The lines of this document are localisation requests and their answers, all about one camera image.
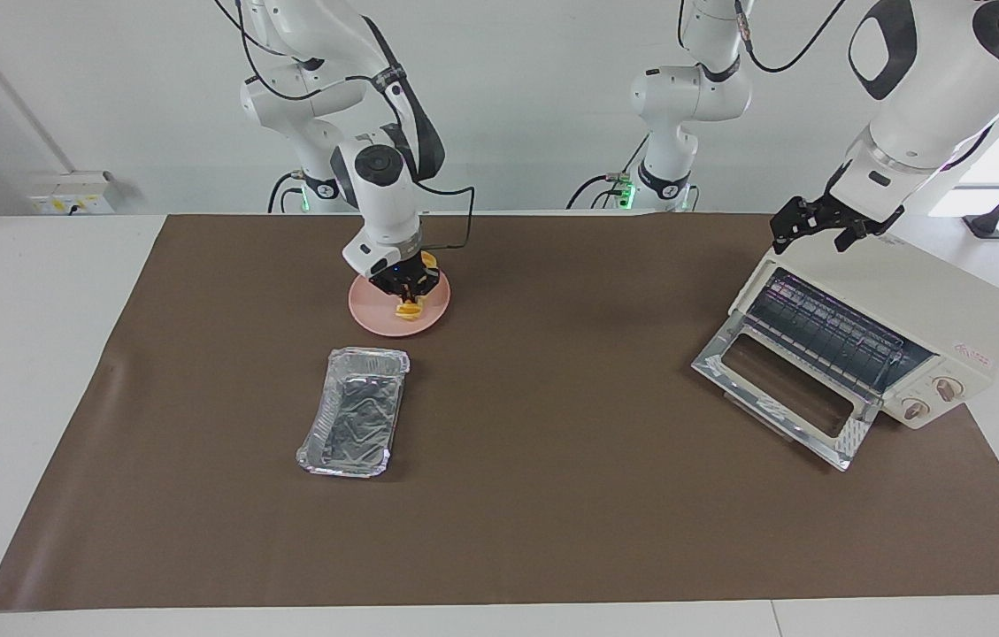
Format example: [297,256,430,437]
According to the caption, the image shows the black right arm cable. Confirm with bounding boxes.
[216,0,476,256]

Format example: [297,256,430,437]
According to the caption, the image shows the sliced golden bread loaf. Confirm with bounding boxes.
[395,252,440,321]

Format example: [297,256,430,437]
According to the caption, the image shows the brown table mat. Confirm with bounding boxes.
[0,211,999,613]

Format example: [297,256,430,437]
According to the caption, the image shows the aluminium foil tray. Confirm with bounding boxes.
[296,347,411,480]

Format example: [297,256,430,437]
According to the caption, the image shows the oven wire rack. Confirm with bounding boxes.
[747,270,935,399]

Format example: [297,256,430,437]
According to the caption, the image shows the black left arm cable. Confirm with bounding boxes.
[679,0,849,74]

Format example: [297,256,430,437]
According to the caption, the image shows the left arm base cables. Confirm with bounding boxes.
[565,133,649,211]

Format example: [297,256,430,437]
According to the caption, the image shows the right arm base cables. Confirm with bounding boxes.
[267,171,307,213]

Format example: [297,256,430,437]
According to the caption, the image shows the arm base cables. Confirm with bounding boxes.
[267,171,307,213]
[565,133,649,211]

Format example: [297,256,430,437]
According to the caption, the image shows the glass oven door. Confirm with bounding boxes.
[692,323,882,472]

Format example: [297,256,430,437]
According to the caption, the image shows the cream toaster oven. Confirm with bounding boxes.
[729,232,999,432]

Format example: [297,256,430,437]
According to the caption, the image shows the white wall socket box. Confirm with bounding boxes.
[28,171,116,215]

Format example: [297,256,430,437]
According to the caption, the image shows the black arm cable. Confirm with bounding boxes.
[679,0,849,74]
[216,0,476,256]

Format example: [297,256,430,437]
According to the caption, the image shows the pink round plate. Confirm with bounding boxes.
[348,270,452,338]

